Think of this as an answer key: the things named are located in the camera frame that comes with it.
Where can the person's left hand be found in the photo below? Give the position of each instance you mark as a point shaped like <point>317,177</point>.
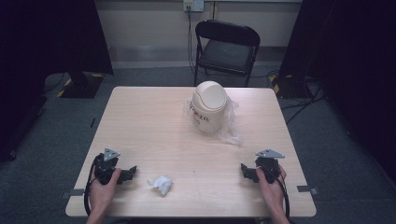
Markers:
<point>102,193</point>

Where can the crumpled white tissue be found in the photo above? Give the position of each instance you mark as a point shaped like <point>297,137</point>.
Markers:
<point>161,184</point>

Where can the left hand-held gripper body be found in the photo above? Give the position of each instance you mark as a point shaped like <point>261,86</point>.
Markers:
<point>104,170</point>

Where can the cream swing-lid trash bin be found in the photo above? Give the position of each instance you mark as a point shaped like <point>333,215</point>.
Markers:
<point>208,107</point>

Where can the black stand base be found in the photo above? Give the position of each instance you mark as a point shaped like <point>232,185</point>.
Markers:
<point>289,88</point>
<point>81,87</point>

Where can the grey tape strip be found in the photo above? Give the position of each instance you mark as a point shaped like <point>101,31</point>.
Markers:
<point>72,193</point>
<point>307,189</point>

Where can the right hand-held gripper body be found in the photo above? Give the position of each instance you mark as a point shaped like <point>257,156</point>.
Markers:
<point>268,166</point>

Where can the dark curtain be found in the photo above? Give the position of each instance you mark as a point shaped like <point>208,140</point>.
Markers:
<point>351,62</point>
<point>40,46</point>

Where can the small black floor marker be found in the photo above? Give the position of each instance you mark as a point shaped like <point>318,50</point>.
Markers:
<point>92,122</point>

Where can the person's right hand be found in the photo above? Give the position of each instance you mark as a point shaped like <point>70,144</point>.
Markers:
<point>271,193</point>

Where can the black folding chair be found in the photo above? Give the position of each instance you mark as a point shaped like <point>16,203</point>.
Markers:
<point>224,54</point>

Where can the clear plastic bag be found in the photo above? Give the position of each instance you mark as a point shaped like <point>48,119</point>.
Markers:
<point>232,123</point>

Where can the white wall socket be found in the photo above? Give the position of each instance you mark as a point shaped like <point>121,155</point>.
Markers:
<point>193,5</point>

